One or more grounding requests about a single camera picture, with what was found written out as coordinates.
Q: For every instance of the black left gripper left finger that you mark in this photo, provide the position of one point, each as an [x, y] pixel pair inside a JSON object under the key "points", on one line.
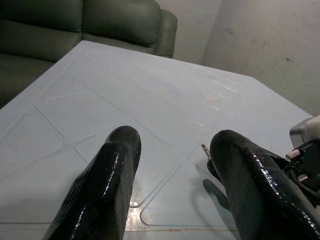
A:
{"points": [[110, 175]]}

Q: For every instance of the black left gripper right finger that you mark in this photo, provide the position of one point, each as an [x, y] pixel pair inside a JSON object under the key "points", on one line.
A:
{"points": [[255, 187]]}

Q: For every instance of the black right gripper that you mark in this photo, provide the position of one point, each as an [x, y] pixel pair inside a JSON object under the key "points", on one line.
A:
{"points": [[312, 156]]}

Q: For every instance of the white folding table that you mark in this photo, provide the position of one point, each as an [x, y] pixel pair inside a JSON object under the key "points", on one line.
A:
{"points": [[125, 95]]}

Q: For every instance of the grey-green leather sofa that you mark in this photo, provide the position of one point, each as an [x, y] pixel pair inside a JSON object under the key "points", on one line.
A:
{"points": [[75, 27]]}

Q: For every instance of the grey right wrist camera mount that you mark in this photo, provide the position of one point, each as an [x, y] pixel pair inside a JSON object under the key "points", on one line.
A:
{"points": [[306, 130]]}

